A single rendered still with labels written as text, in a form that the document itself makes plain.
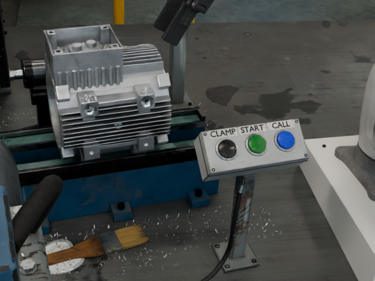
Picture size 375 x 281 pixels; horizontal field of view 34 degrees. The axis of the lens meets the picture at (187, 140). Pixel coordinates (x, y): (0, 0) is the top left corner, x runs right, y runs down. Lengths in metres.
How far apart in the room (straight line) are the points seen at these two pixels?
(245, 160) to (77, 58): 0.33
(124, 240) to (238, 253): 0.21
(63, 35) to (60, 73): 0.10
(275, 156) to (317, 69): 0.86
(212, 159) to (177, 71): 0.60
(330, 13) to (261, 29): 2.40
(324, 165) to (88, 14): 2.98
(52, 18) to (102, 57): 3.00
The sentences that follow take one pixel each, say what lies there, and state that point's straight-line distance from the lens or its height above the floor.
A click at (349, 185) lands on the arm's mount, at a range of 1.24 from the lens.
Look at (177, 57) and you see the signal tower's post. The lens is 1.49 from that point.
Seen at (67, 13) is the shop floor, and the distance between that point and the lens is 4.10.
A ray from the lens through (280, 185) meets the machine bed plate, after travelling 1.33.
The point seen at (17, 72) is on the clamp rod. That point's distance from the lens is 1.25.
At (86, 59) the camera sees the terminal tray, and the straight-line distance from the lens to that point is 1.05.
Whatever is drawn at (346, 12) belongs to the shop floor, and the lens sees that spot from 4.44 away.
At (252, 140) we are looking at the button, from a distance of 0.96.
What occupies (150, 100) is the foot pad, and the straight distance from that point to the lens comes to 1.07.
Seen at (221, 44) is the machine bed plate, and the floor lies 0.80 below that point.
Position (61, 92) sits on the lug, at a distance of 1.05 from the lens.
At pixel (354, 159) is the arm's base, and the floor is 0.90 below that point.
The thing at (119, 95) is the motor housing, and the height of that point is 1.06.
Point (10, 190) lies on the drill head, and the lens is 0.82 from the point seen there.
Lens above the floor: 1.61
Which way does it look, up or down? 35 degrees down
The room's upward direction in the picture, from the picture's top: 4 degrees clockwise
